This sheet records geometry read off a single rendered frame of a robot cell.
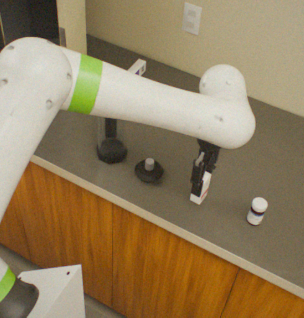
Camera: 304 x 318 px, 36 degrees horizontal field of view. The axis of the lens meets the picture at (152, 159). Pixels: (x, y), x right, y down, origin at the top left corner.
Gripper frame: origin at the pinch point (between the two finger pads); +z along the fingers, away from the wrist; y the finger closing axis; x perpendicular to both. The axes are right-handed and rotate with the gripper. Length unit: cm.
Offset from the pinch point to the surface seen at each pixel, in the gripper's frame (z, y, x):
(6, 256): 104, 13, -87
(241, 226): 10.3, -0.4, 15.0
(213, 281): 33.1, 7.1, 13.7
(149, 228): 22.4, 8.6, -11.0
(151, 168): 5.5, -0.2, -17.4
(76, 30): -16, -21, -63
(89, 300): 104, 8, -39
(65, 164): 10.4, 11.3, -42.6
